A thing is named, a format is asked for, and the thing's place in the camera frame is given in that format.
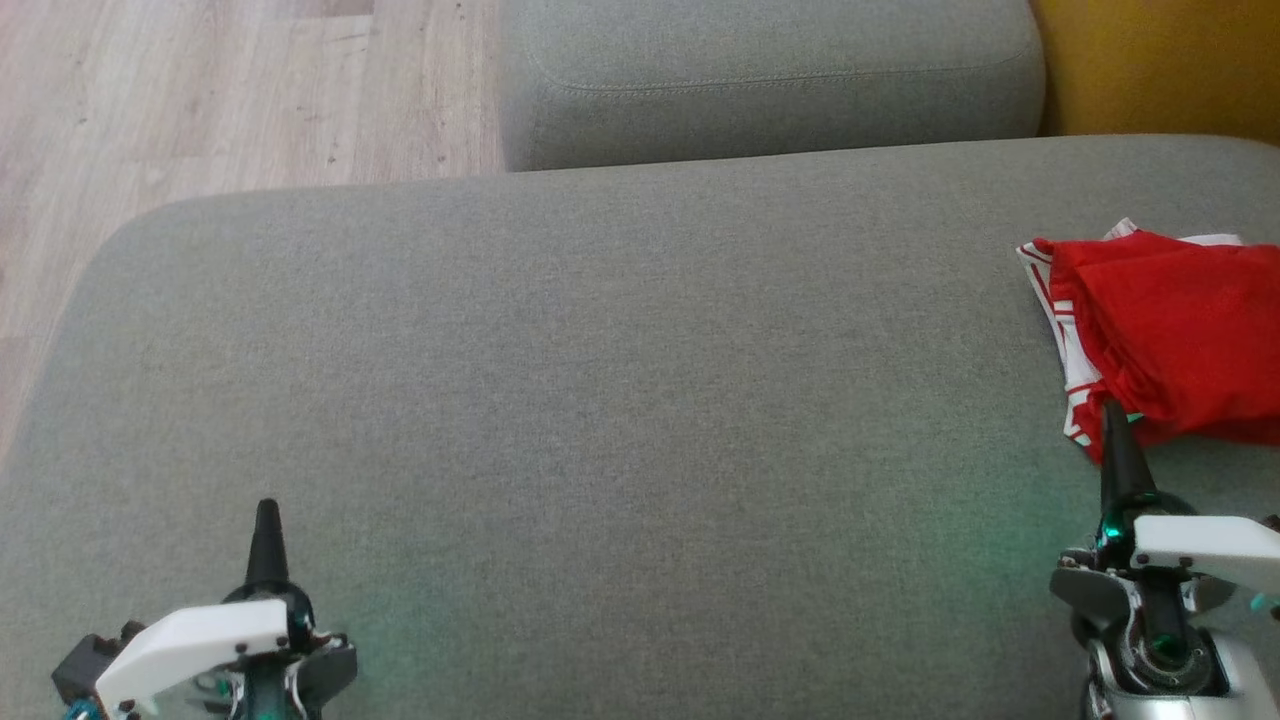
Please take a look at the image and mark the large grey sofa seat cushion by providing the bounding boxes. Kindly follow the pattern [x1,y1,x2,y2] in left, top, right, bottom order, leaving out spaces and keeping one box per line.
[0,135,1280,720]

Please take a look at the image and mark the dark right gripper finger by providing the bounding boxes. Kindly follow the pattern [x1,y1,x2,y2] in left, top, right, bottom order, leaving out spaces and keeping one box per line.
[1100,397,1159,523]

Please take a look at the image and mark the yellow sofa back cushion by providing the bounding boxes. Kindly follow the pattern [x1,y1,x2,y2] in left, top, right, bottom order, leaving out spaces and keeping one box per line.
[1030,0,1280,138]

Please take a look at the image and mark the red jersey with white sleeves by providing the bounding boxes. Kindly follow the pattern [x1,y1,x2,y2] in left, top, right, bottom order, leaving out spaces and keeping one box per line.
[1017,218,1280,466]

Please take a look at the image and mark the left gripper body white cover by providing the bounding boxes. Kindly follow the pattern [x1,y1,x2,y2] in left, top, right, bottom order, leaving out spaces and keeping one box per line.
[94,582,317,720]

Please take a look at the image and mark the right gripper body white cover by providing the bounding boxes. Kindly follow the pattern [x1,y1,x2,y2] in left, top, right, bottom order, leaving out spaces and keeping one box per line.
[1097,491,1280,597]

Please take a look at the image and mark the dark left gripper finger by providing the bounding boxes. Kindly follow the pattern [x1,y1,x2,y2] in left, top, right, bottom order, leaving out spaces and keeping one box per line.
[244,497,292,593]

